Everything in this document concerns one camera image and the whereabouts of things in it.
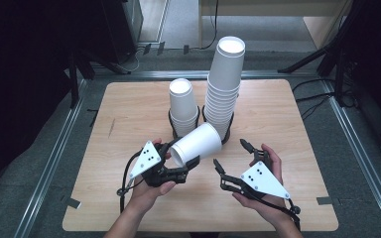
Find aluminium floor rail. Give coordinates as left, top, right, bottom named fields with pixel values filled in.
left=320, top=80, right=381, bottom=238
left=13, top=78, right=88, bottom=238

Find left hand-held gripper cable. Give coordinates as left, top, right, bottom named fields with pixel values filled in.
left=116, top=150, right=147, bottom=214

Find person's left hand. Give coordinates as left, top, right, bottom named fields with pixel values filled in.
left=126, top=137, right=178, bottom=213

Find hand-held gripper cable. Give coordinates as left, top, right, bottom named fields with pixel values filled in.
left=241, top=189, right=303, bottom=232
left=116, top=150, right=147, bottom=214

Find black hanging cable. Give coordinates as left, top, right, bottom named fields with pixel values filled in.
left=199, top=0, right=220, bottom=51

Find black double cup holder rack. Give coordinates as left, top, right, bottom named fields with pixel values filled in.
left=168, top=104, right=236, bottom=147

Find black tripod stand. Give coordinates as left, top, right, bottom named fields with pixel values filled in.
left=277, top=0, right=360, bottom=107

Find white floor cable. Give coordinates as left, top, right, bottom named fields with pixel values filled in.
left=125, top=46, right=147, bottom=72

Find black tape strip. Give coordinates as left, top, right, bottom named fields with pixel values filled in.
left=86, top=108, right=99, bottom=128

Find tall stack of white cups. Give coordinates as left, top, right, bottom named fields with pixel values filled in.
left=203, top=35, right=246, bottom=142

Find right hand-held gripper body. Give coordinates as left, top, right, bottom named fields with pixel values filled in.
left=220, top=148, right=292, bottom=201

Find black stand leg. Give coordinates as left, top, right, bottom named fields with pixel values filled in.
left=67, top=53, right=95, bottom=109

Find light wooden desk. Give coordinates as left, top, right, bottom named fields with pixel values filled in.
left=197, top=0, right=353, bottom=50

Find right hand-held gripper cable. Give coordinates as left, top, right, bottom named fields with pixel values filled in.
left=241, top=189, right=303, bottom=232

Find short stack of white cups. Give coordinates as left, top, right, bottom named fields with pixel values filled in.
left=168, top=77, right=200, bottom=138

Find black curtain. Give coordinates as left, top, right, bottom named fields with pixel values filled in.
left=0, top=0, right=107, bottom=212

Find white paper cup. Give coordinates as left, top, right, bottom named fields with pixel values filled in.
left=169, top=122, right=223, bottom=168

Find black floor cables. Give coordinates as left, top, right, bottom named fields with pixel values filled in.
left=291, top=77, right=337, bottom=121

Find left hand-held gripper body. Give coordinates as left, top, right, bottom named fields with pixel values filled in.
left=128, top=140, right=189, bottom=188

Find person's right hand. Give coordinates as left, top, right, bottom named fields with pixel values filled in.
left=232, top=144, right=296, bottom=229

